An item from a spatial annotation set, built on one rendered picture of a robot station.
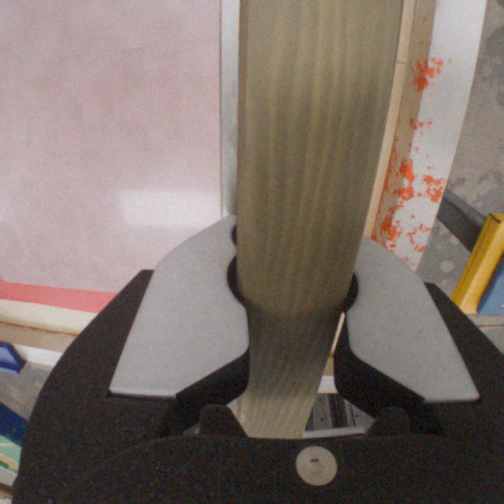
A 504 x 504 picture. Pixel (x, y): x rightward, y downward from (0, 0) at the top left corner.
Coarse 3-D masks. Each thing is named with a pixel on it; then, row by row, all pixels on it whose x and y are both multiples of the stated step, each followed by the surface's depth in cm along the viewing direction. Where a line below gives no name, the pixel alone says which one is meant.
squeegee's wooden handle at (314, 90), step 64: (256, 0) 4; (320, 0) 4; (384, 0) 4; (256, 64) 5; (320, 64) 5; (384, 64) 5; (256, 128) 5; (320, 128) 5; (384, 128) 5; (256, 192) 6; (320, 192) 6; (256, 256) 7; (320, 256) 7; (256, 320) 8; (320, 320) 8; (256, 384) 9
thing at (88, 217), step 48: (96, 144) 24; (144, 144) 24; (192, 144) 24; (0, 192) 27; (48, 192) 26; (96, 192) 26; (144, 192) 26; (192, 192) 26; (0, 240) 30; (48, 240) 30; (96, 240) 29; (144, 240) 29; (0, 288) 34; (48, 288) 33; (96, 288) 33
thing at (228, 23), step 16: (224, 0) 9; (224, 16) 9; (224, 32) 9; (224, 48) 10; (224, 64) 10; (224, 80) 10; (224, 96) 11; (224, 112) 11; (224, 128) 11; (224, 144) 12; (224, 160) 12; (224, 176) 12; (224, 192) 13; (224, 208) 13
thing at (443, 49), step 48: (432, 0) 15; (480, 0) 14; (432, 48) 16; (432, 96) 18; (432, 144) 19; (384, 192) 25; (432, 192) 21; (384, 240) 24; (0, 336) 36; (48, 336) 37
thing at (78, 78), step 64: (0, 0) 17; (64, 0) 17; (128, 0) 18; (192, 0) 18; (0, 64) 20; (64, 64) 20; (128, 64) 20; (192, 64) 20; (0, 128) 23; (64, 128) 23; (128, 128) 23; (192, 128) 23
